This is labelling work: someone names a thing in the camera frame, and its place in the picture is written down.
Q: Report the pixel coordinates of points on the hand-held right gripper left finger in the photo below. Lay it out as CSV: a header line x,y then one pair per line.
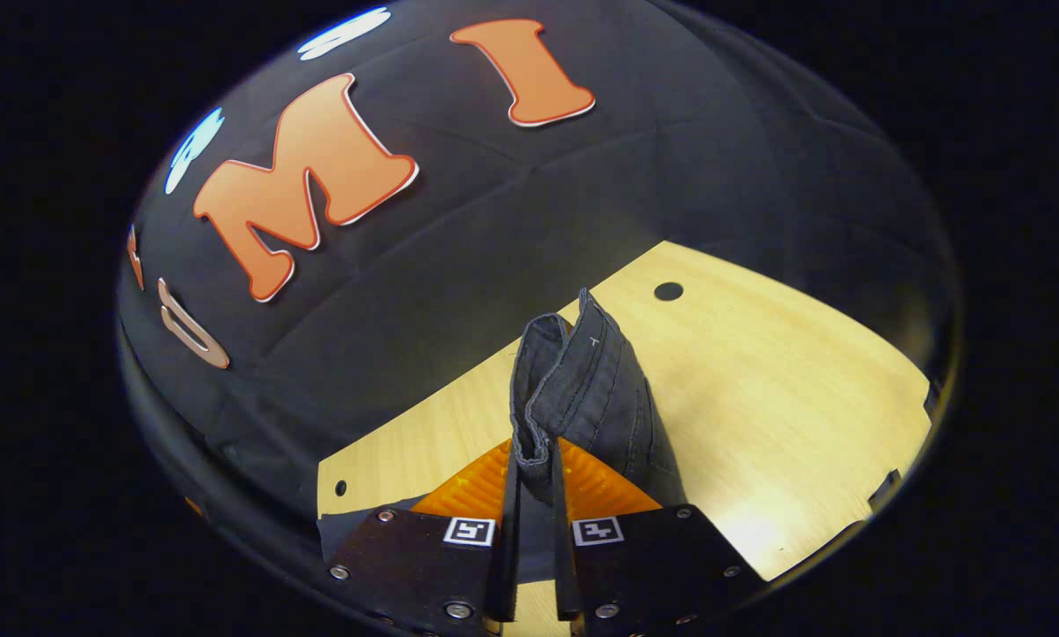
x,y
423,566

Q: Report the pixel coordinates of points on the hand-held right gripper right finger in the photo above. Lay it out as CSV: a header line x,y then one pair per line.
x,y
662,566

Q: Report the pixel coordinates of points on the dark grey jeans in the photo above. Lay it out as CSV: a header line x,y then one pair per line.
x,y
582,389

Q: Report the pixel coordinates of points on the black backdrop cloth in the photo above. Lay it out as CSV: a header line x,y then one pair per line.
x,y
671,177

